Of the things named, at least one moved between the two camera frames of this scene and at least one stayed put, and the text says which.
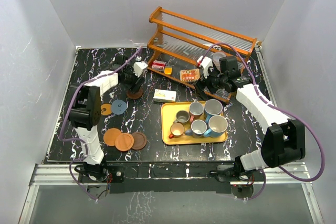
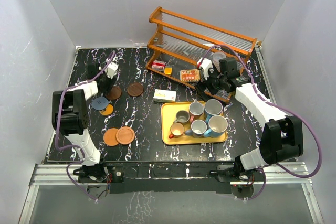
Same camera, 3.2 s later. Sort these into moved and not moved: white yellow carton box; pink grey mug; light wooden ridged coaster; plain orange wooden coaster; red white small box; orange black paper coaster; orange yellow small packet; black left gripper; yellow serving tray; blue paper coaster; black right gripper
Moved: black left gripper; light wooden ridged coaster; blue paper coaster
Not moved: white yellow carton box; red white small box; orange yellow small packet; plain orange wooden coaster; black right gripper; yellow serving tray; pink grey mug; orange black paper coaster
